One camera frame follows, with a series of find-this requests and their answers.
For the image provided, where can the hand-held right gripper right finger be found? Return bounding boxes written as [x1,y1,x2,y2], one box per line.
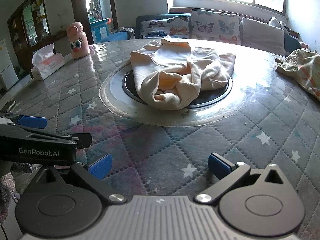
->
[195,152,292,204]

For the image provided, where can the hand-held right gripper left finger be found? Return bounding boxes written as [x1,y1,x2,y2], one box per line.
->
[30,154,128,204]

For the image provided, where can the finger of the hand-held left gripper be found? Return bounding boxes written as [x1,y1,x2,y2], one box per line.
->
[0,124,93,150]
[0,114,48,129]

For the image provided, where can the cream sweatshirt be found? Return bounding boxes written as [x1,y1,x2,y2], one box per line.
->
[130,35,237,110]

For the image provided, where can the person's left forearm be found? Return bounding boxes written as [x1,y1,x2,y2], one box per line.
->
[0,162,33,222]

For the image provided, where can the black smartphone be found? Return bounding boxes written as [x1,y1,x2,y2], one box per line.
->
[0,101,16,112]

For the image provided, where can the pink and white tissue box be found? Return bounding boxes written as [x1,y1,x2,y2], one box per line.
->
[31,43,66,81]

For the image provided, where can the white refrigerator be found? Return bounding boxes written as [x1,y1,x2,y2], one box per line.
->
[0,39,20,90]

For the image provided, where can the pink bottle with cartoon eyes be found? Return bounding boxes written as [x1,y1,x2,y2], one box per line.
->
[66,22,90,59]

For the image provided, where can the dark wooden display cabinet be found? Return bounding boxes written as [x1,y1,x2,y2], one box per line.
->
[7,0,52,55]

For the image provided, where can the blue chair with grey cloth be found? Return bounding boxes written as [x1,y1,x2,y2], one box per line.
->
[96,27,136,43]

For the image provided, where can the blue storage cart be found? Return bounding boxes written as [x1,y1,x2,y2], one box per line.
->
[89,17,112,41]

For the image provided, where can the khaki patterned garment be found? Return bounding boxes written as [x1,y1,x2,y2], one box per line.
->
[274,49,320,95]

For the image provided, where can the plain grey cushion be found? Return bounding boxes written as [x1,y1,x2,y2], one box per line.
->
[242,17,286,57]

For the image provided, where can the butterfly print cushion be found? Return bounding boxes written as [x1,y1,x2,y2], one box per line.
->
[140,16,190,39]
[190,10,242,46]

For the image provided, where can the dark blue sofa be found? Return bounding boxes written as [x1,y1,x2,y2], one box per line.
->
[136,7,309,55]

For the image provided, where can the white plush toy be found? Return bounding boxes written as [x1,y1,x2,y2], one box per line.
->
[269,17,292,33]

